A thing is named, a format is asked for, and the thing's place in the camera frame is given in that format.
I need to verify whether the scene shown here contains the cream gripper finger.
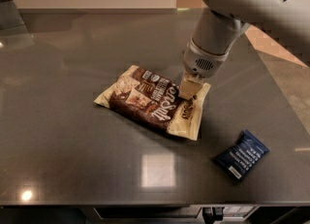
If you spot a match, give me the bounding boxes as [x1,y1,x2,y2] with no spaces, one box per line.
[179,71,204,100]

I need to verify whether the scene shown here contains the brown sea salt chip bag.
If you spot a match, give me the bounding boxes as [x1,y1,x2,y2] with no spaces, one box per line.
[94,65,211,141]

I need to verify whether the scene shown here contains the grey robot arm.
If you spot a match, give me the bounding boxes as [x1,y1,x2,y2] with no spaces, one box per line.
[179,0,310,100]

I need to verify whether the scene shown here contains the blue rxbar blueberry wrapper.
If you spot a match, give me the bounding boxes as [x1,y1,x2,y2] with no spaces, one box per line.
[213,130,269,181]

